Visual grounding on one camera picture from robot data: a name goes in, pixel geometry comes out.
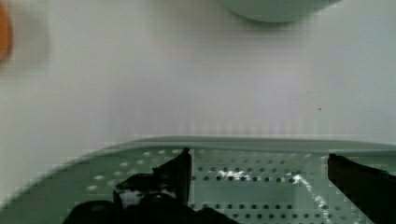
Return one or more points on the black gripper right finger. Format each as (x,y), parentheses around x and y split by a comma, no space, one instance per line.
(372,190)

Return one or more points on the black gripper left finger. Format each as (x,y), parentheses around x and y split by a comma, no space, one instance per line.
(159,197)

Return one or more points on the orange half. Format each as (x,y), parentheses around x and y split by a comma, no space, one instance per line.
(5,32)

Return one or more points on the green plastic strainer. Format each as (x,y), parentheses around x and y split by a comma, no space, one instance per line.
(253,181)

